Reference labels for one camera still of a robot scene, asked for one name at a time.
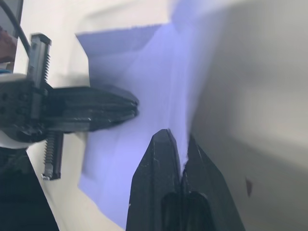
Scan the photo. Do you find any white sheet of paper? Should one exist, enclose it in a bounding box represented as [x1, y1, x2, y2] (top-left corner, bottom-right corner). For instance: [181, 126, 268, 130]
[75, 0, 217, 231]

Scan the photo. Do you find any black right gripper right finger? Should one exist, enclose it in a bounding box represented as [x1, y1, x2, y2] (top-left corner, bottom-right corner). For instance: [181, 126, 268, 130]
[181, 133, 246, 231]

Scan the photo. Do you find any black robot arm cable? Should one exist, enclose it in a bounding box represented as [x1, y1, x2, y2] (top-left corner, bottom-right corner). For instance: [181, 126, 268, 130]
[0, 0, 33, 52]

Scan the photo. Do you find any reddish brown blurred object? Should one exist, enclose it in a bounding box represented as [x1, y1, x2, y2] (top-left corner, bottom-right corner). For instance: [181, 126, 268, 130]
[0, 26, 18, 64]

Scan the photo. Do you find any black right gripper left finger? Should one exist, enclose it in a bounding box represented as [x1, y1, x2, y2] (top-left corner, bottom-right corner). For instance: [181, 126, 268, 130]
[126, 128, 184, 231]

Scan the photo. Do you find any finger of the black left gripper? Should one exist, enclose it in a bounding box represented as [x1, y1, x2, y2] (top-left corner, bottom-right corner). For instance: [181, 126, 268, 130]
[47, 85, 140, 107]
[47, 103, 140, 132]

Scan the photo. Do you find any dark flat panel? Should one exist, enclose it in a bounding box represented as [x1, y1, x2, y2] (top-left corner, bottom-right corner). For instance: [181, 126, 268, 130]
[0, 0, 24, 39]

